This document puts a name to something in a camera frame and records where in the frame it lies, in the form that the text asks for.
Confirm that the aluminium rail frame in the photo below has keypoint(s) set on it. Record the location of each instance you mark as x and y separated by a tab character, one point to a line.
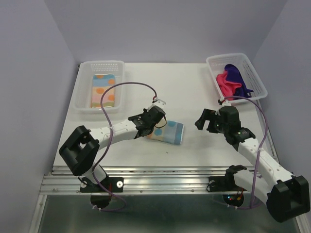
160	199

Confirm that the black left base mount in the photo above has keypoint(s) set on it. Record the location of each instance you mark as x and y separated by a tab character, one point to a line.
104	197

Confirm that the purple towel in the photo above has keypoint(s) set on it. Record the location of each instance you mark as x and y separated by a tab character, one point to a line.
234	75

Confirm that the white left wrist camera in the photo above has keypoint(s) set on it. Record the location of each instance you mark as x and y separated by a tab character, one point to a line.
159	103

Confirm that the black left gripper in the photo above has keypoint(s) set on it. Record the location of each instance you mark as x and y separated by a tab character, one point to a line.
145	111

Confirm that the white perforated basket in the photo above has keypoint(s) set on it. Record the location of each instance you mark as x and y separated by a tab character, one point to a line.
81	98
216	65

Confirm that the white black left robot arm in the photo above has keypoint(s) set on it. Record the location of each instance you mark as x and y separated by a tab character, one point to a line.
81	147

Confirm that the pink towel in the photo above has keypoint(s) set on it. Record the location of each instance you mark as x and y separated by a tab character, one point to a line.
227	88

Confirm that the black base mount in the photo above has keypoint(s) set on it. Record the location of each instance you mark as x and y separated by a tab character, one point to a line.
104	197
233	195

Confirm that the orange polka dot towel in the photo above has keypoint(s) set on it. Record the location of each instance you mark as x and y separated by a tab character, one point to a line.
100	83

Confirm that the white perforated right basket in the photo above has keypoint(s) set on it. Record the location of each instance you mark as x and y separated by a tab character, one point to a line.
216	65

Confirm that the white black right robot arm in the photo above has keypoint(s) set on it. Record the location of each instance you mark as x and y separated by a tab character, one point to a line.
285	195

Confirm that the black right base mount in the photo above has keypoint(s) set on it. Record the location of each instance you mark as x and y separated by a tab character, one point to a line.
233	195

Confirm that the white perforated left basket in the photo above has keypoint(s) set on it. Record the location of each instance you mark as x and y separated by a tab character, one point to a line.
81	98

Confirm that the blue orange dotted towel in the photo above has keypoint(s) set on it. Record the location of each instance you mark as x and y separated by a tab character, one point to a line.
171	133

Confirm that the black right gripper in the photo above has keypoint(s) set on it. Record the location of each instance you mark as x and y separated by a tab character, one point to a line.
208	114

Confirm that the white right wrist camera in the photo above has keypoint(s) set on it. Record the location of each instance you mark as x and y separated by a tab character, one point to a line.
224	102

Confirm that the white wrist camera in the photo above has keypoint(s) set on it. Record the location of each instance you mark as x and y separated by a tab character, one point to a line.
224	102
159	103

